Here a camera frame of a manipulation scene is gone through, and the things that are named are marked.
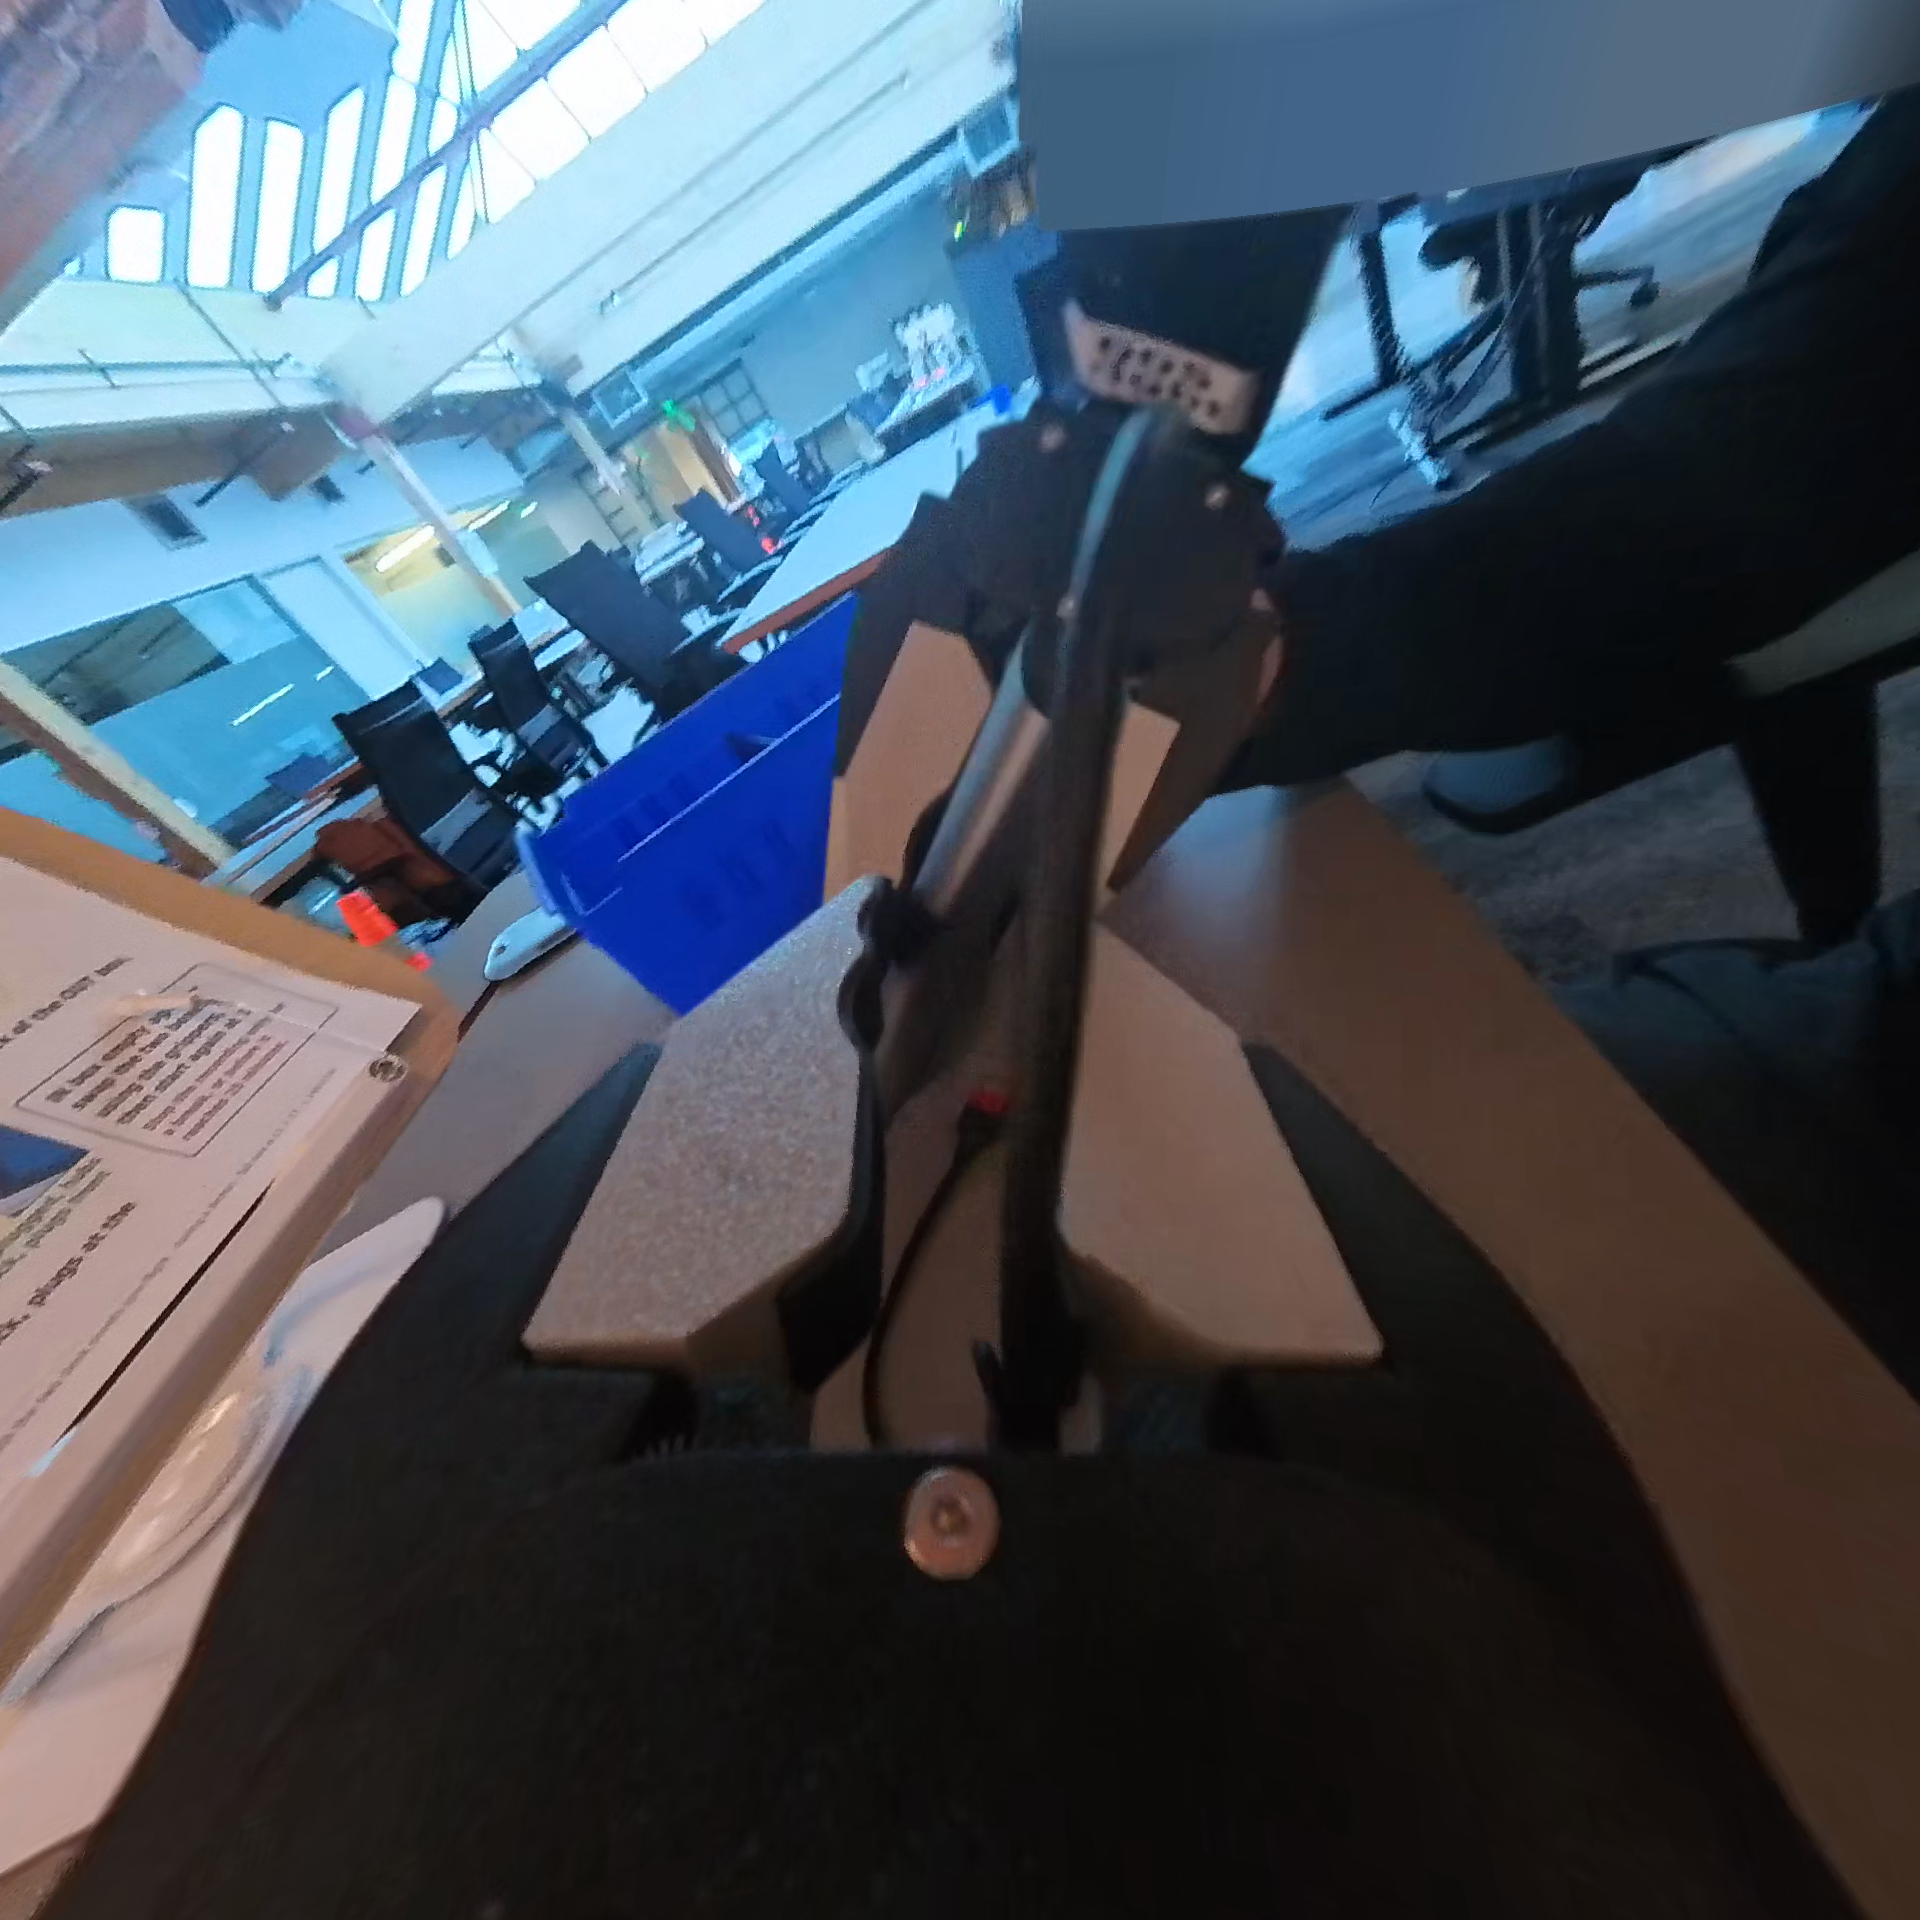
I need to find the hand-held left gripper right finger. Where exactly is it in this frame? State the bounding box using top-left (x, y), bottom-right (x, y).
top-left (1050, 914), bottom-right (1387, 1370)

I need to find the laminated instruction sheet on stand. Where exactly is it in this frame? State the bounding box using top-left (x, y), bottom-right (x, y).
top-left (0, 806), bottom-right (465, 1652)

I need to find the wooden ceiling beam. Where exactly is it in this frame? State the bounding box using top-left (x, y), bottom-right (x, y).
top-left (0, 661), bottom-right (224, 882)

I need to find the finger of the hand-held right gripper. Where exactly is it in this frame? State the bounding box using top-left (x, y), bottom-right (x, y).
top-left (824, 620), bottom-right (1005, 905)
top-left (1092, 693), bottom-right (1187, 891)

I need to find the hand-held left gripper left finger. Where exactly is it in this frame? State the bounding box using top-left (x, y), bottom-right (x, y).
top-left (521, 877), bottom-right (892, 1393)

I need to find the blue plastic bin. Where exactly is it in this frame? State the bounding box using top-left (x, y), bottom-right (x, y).
top-left (518, 592), bottom-right (868, 1014)

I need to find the black background office chair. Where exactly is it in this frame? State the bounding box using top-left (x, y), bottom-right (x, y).
top-left (333, 685), bottom-right (518, 903)
top-left (525, 543), bottom-right (721, 745)

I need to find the dark grey usb hub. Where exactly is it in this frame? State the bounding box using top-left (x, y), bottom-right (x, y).
top-left (898, 630), bottom-right (1057, 1082)

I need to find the black legged background desk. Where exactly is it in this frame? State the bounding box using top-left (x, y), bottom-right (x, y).
top-left (1324, 148), bottom-right (1660, 450)

